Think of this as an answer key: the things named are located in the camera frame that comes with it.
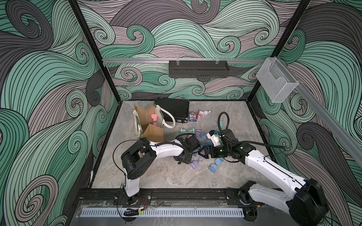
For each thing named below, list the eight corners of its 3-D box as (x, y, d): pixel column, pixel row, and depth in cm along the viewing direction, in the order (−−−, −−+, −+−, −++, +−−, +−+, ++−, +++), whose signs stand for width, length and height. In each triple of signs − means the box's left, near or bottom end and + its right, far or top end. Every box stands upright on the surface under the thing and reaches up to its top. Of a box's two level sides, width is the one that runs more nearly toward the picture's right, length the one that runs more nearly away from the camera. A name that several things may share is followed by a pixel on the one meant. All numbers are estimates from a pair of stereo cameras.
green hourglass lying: (180, 133, 101) (180, 131, 99) (180, 129, 103) (180, 127, 101) (194, 133, 101) (195, 131, 99) (194, 129, 103) (194, 127, 101)
